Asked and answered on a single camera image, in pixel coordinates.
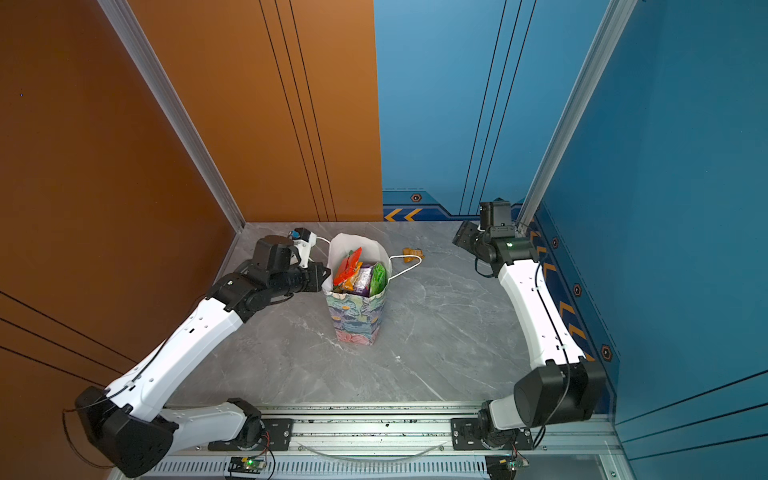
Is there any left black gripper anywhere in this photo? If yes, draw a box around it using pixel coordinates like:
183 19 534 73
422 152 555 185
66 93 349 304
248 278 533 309
269 261 332 301

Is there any small red snack packet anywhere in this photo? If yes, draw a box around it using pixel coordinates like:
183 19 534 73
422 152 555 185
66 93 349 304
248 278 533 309
333 248 362 287

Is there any purple white snack bag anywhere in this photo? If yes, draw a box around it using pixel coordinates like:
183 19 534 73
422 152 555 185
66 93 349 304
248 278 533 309
353 265 373 297

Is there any floral white paper bag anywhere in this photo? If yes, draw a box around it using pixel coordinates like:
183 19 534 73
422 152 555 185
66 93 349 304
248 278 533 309
321 233 423 346

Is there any large green chips bag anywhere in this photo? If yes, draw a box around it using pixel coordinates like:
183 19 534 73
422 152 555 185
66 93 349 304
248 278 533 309
369 263 388 297

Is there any yellow orange snack packet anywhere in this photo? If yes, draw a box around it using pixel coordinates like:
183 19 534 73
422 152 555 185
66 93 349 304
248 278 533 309
342 262 374 296

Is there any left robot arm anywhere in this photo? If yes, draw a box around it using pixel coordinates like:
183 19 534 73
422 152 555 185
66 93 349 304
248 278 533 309
73 228 331 478

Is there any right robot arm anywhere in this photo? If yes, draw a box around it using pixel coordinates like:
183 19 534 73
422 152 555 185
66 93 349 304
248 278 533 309
453 199 607 449

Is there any small orange snack packet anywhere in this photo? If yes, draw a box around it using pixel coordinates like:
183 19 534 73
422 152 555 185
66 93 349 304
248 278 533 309
402 248 424 264

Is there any left circuit board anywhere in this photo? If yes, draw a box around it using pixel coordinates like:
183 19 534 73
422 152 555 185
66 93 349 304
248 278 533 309
227 456 268 476

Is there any circuit board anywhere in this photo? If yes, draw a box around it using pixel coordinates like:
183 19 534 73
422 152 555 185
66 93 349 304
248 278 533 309
485 455 530 480
227 456 268 476

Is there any right circuit board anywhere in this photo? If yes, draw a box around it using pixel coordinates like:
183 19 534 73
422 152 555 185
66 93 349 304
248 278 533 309
485 455 530 480

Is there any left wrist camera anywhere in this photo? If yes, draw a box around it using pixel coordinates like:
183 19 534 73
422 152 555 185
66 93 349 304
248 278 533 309
290 227 317 268

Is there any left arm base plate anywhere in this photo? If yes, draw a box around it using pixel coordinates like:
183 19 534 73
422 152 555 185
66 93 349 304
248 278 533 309
207 418 294 452

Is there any aluminium rail frame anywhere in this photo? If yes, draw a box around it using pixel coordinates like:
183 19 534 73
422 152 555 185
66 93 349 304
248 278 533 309
146 402 634 479

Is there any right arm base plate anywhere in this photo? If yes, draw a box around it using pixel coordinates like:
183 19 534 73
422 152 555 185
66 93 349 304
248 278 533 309
450 417 534 451

